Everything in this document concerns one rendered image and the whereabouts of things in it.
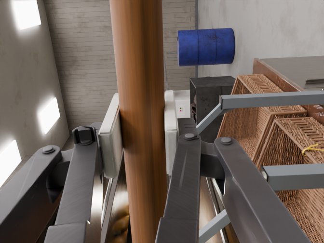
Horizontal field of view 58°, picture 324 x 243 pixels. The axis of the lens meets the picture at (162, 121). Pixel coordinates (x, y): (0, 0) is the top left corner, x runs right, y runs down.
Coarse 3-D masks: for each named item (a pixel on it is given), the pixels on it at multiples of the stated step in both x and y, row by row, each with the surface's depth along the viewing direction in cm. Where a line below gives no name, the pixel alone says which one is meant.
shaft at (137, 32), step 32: (128, 0) 15; (160, 0) 16; (128, 32) 16; (160, 32) 17; (128, 64) 17; (160, 64) 18; (128, 96) 18; (160, 96) 18; (128, 128) 19; (160, 128) 19; (128, 160) 20; (160, 160) 20; (128, 192) 21; (160, 192) 21
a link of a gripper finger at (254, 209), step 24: (216, 144) 15; (240, 168) 13; (240, 192) 11; (264, 192) 11; (240, 216) 12; (264, 216) 10; (288, 216) 10; (240, 240) 12; (264, 240) 9; (288, 240) 9
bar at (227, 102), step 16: (224, 96) 108; (240, 96) 107; (256, 96) 106; (272, 96) 106; (288, 96) 106; (304, 96) 106; (320, 96) 106; (224, 112) 110; (272, 176) 62; (288, 176) 62; (304, 176) 62; (320, 176) 62; (208, 224) 70; (224, 224) 69
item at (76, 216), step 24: (96, 144) 15; (72, 168) 13; (96, 168) 14; (72, 192) 12; (96, 192) 13; (72, 216) 10; (96, 216) 12; (48, 240) 9; (72, 240) 9; (96, 240) 11
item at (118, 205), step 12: (120, 168) 150; (120, 180) 144; (120, 192) 139; (108, 204) 125; (120, 204) 135; (108, 216) 118; (120, 216) 130; (108, 228) 113; (120, 228) 127; (108, 240) 110; (120, 240) 123
